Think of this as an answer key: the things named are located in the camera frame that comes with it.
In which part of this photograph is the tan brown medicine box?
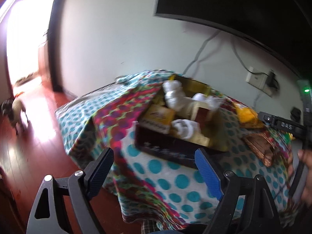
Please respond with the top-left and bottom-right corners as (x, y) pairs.
(190, 101), (210, 128)

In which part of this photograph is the small dog in sweater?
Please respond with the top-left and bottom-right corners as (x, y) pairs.
(1, 96), (29, 135)

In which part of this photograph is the white sock pair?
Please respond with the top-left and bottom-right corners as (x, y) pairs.
(162, 80), (193, 112)

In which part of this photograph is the person's right hand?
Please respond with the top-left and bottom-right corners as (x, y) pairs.
(288, 150), (311, 207)

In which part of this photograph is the dark door frame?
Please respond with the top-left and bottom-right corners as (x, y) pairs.
(47, 0), (65, 92)

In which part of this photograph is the black power adapter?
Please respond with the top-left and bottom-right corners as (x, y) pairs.
(265, 71), (279, 91)

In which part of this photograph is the black wall television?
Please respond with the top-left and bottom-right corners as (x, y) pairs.
(155, 0), (311, 79)

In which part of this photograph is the brown labelled snack packet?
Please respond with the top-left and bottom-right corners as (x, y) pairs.
(242, 133), (277, 168)

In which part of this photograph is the colourful polka dot tablecloth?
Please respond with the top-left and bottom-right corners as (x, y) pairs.
(56, 70), (299, 230)

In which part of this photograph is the white wall socket plate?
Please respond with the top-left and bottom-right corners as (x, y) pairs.
(245, 66), (273, 97)

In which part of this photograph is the golden yellow snack packet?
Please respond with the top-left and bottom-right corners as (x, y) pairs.
(233, 103), (264, 129)

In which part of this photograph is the grey white sock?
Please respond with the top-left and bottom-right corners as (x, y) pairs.
(192, 93), (225, 111)

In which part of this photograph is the black tv cable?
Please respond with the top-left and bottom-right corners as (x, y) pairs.
(181, 28), (221, 76)

